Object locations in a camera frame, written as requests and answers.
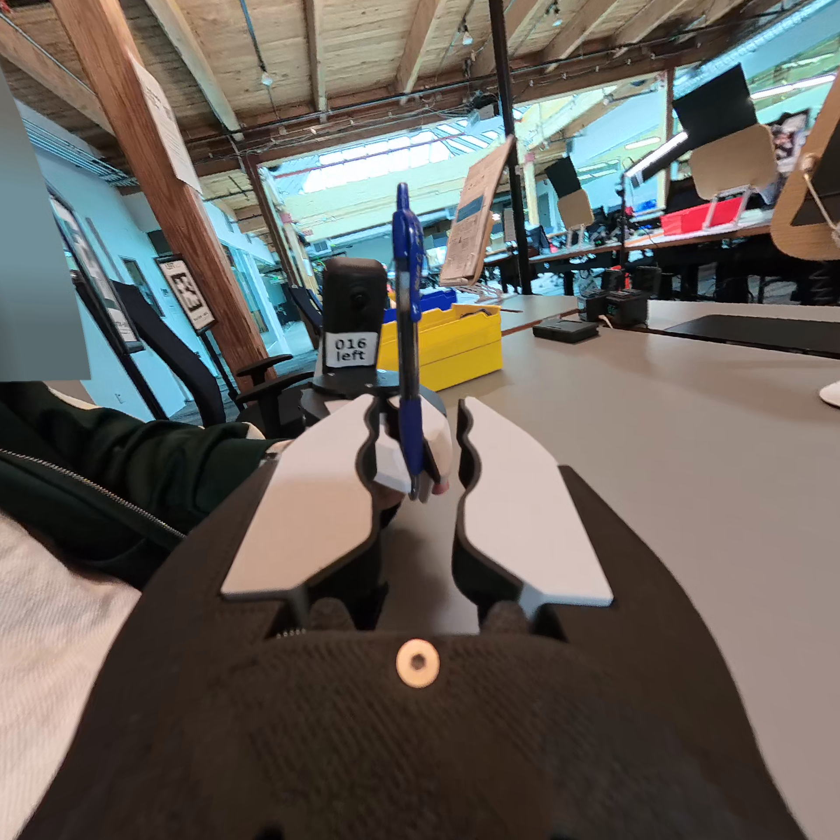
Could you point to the tan backed monitor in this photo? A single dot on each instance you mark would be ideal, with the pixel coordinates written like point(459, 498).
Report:
point(574, 203)
point(728, 144)
point(800, 197)

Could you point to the flat black device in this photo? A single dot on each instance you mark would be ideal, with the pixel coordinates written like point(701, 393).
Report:
point(564, 329)

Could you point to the yellow plastic bin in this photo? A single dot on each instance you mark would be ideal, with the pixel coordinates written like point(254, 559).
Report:
point(459, 348)

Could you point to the wooden post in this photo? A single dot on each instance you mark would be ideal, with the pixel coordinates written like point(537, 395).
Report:
point(164, 164)

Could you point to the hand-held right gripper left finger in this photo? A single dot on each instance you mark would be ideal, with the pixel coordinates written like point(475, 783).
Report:
point(302, 518)

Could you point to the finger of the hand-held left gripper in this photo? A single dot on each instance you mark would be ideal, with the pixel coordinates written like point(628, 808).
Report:
point(438, 439)
point(394, 469)

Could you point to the white monitor stand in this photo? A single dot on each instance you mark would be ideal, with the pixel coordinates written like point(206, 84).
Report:
point(831, 394)

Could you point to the black office chair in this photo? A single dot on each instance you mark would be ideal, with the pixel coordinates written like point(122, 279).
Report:
point(184, 367)

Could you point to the dark green jacket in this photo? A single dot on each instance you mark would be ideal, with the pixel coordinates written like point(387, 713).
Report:
point(98, 459)

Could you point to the light bar on black stand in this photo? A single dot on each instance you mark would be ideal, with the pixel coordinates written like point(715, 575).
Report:
point(656, 154)

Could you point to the blue pen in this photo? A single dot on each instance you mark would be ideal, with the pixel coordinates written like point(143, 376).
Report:
point(408, 262)

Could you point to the grey ceiling conduit bundle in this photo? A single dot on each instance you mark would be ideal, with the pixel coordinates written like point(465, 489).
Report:
point(72, 154)

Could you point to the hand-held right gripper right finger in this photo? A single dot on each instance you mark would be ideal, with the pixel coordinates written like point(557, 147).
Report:
point(531, 525)

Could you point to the black pole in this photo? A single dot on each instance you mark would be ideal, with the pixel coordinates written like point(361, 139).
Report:
point(512, 164)

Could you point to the person's left hand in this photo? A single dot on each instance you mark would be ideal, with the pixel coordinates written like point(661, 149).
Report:
point(438, 487)

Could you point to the red storage bin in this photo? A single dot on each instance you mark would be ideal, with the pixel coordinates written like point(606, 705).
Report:
point(689, 220)

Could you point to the blue plastic bin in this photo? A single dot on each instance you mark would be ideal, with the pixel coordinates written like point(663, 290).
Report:
point(436, 300)

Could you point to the black desk mat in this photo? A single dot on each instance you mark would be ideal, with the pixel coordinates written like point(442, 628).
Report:
point(761, 333)

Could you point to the paper note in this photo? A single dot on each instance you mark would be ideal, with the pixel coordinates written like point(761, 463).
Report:
point(164, 124)

